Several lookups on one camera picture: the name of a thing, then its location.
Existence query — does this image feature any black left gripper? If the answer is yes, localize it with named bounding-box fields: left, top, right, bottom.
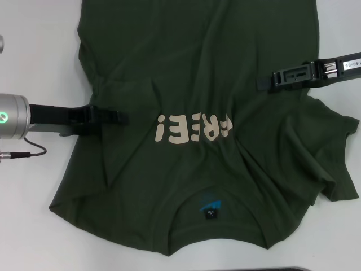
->
left=29, top=103, right=130, bottom=128

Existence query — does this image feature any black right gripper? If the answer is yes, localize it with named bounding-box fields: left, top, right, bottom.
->
left=256, top=51, right=361, bottom=93

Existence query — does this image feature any dark green t-shirt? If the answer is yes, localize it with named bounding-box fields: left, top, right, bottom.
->
left=47, top=0, right=361, bottom=251

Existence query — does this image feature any left arm cable with plug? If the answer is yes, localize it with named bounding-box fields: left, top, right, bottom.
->
left=0, top=137, right=47, bottom=164

